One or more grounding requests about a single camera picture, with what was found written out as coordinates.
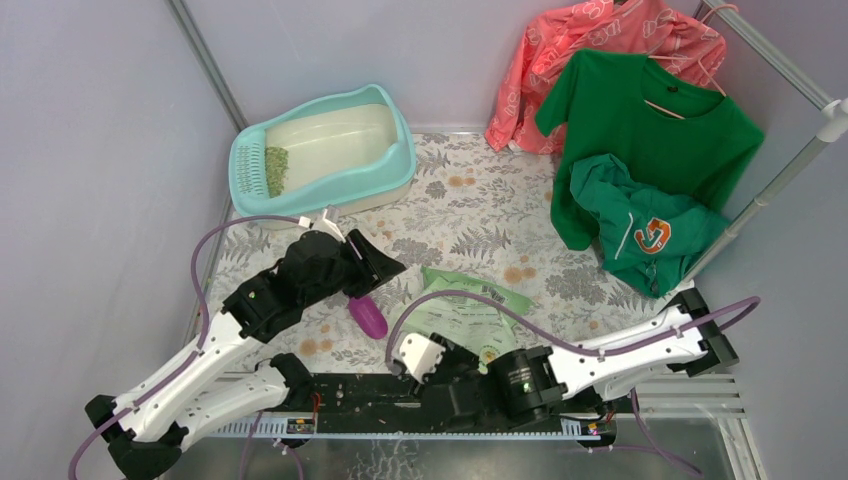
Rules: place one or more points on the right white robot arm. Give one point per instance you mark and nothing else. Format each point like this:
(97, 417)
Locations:
(527, 386)

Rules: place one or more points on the metal clothes rack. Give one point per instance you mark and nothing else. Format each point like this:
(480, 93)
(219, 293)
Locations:
(786, 62)

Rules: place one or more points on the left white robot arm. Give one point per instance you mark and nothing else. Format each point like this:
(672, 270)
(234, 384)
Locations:
(150, 426)

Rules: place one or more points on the green t-shirt on hanger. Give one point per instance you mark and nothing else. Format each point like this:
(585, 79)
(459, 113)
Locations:
(678, 137)

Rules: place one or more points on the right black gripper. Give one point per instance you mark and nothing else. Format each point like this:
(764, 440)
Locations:
(452, 352)

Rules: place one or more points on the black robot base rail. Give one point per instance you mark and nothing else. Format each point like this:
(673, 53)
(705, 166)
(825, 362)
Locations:
(372, 404)

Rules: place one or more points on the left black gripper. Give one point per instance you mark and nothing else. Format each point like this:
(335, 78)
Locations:
(375, 267)

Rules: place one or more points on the green litter pile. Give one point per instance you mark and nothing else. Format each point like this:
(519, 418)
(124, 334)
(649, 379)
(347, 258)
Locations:
(276, 168)

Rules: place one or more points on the green cat litter bag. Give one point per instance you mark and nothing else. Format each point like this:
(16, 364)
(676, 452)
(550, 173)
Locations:
(478, 327)

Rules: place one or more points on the floral patterned mat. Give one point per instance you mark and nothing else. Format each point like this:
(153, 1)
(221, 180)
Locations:
(469, 210)

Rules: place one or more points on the teal cat litter box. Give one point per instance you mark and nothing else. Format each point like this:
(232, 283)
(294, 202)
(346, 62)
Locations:
(353, 151)

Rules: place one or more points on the green jersey with orange logo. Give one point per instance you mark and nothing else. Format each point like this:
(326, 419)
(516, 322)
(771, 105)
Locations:
(649, 239)

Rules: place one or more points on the pink patterned garment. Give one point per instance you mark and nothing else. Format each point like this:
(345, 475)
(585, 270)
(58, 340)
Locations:
(685, 47)

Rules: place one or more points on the purple litter scoop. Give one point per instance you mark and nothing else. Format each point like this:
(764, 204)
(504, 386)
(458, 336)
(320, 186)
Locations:
(368, 316)

